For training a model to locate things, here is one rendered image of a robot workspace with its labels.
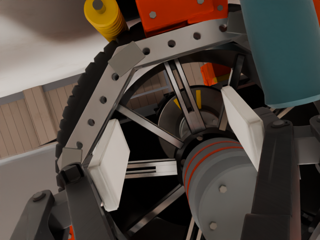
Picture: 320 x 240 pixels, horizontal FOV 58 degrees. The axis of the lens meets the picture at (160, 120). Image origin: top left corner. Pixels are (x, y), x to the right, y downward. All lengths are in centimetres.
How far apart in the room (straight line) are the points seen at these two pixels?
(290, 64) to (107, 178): 30
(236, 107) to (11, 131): 533
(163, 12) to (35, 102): 471
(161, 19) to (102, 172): 37
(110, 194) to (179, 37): 37
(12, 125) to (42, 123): 54
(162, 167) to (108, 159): 45
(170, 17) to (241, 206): 31
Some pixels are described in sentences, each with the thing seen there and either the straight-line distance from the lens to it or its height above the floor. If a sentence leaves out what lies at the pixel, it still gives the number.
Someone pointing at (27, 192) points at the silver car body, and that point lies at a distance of 113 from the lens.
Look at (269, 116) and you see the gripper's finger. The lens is 17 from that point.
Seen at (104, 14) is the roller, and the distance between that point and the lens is 52.
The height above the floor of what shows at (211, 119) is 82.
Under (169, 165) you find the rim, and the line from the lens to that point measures 62.
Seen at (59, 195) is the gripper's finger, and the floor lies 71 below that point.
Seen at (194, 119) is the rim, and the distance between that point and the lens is 60.
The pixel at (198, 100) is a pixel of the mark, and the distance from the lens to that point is 109.
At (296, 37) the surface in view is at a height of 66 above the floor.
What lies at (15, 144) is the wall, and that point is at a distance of 546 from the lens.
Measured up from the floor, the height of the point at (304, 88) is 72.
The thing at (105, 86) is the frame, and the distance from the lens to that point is 50.
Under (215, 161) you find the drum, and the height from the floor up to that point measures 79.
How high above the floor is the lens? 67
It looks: 5 degrees up
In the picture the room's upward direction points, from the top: 164 degrees clockwise
